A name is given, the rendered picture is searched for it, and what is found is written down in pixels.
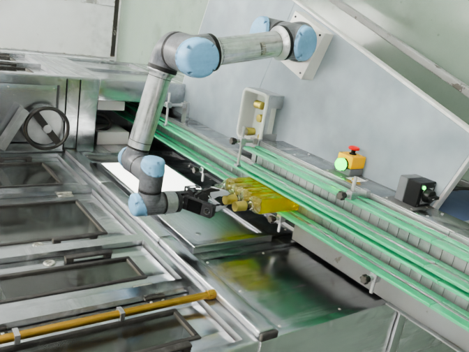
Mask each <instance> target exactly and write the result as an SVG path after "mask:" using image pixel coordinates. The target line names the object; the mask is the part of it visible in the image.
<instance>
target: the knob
mask: <svg viewBox="0 0 469 352"><path fill-rule="evenodd" d="M439 198H440V197H438V196H437V195H436V193H435V191H433V190H432V189H426V190H425V191H424V192H423V194H422V201H423V202H425V203H432V202H433V201H434V200H439Z"/></svg>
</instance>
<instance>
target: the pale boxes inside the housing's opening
mask: <svg viewBox="0 0 469 352"><path fill-rule="evenodd" d="M124 107H125V101H98V102H97V110H124ZM108 125H109V124H96V129H95V138H94V142H95V143H96V144H97V145H127V144H128V137H129V132H128V131H126V130H125V129H123V128H121V127H120V126H119V125H117V124H113V125H112V126H111V127H110V129H108V130H106V131H101V130H97V129H102V128H105V127H106V126H108Z"/></svg>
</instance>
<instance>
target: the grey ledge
mask: <svg viewBox="0 0 469 352"><path fill-rule="evenodd" d="M292 239H293V240H294V241H296V242H298V243H299V244H300V245H302V246H303V247H305V248H307V249H308V250H309V251H311V252H313V253H314V254H315V255H317V256H319V257H321V258H322V259H323V260H325V261H327V262H328V263H329V264H331V265H333V266H334V267H335V268H337V269H338V270H340V271H342V272H343V273H344V274H346V275H348V276H349V277H351V278H352V279H354V280H355V281H357V282H358V283H360V284H361V285H362V286H364V287H366V288H367V289H369V290H370V287H371V281H370V282H369V283H368V284H365V285H364V284H363V283H361V282H360V277H361V276H362V275H363V274H367V275H368V276H369V275H370V272H371V271H370V270H367V269H366V268H365V267H363V266H361V265H360V264H359V263H356V262H355V261H353V260H352V259H350V258H348V257H347V256H345V255H344V254H342V253H341V252H339V251H337V250H335V249H334V248H332V247H331V246H329V245H328V244H326V243H324V242H323V241H321V240H319V239H318V238H316V237H315V236H313V235H312V234H310V233H308V232H306V231H305V230H304V229H302V228H300V227H299V226H297V225H295V227H294V230H293V234H292ZM373 292H374V293H375V294H376V295H378V296H380V297H381V298H382V299H384V300H386V301H387V302H386V305H387V306H389V307H391V308H392V309H393V310H395V311H397V312H398V313H399V314H401V315H402V316H404V317H406V318H407V319H408V320H410V321H412V322H413V323H414V324H416V325H418V326H419V327H420V328H422V329H423V330H425V331H427V332H428V333H429V334H431V335H433V336H434V337H435V338H437V339H439V340H440V341H441V342H443V343H444V344H446V345H448V346H449V347H450V348H452V349H454V350H455V351H457V352H469V332H468V331H466V330H464V329H463V328H461V327H460V326H458V325H457V324H455V323H453V322H451V321H450V320H449V319H447V318H445V317H444V316H442V315H440V314H439V313H437V312H436V311H434V310H432V309H431V308H430V307H427V306H426V305H424V304H423V303H421V302H420V301H418V300H416V299H414V298H413V297H411V296H410V295H408V294H407V293H405V292H403V291H402V290H400V289H399V288H397V287H395V286H394V285H392V284H390V283H389V282H388V281H385V280H384V279H382V278H381V279H380V282H377V283H375V287H374V290H373Z"/></svg>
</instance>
